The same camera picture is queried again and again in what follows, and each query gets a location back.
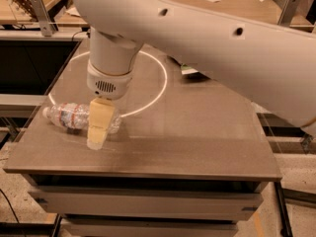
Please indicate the white circle tape marking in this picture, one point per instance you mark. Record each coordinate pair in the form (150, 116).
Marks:
(160, 94)

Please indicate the clear plastic water bottle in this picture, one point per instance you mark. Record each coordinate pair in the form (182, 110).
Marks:
(81, 116)

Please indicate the left metal bracket post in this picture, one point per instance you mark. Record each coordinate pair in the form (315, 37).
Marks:
(47, 27)

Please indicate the right metal bracket post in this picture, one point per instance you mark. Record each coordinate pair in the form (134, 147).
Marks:
(288, 12)

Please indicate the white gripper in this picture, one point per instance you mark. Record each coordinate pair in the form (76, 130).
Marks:
(107, 83)

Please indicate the green chip bag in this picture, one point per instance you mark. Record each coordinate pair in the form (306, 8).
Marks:
(187, 70)

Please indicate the metal bracket post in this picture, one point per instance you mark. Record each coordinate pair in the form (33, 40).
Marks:
(288, 12)
(47, 27)

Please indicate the white paper sheet left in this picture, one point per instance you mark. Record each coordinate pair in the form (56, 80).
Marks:
(73, 12)

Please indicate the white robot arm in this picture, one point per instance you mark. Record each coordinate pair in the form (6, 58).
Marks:
(273, 66)

